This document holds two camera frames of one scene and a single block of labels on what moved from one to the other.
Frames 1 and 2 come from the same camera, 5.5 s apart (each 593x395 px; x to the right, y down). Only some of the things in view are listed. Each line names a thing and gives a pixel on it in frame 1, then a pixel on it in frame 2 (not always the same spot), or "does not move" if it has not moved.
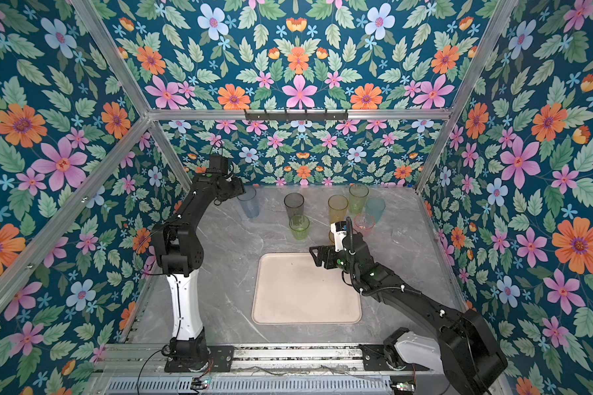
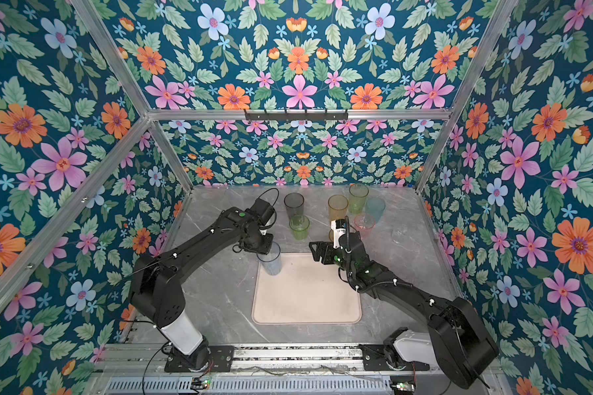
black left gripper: (236, 188) to (264, 249)
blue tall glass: (249, 202) to (272, 262)
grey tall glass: (294, 203) does not move
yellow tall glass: (338, 205) does not move
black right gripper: (323, 251) does not move
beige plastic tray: (289, 288) does not move
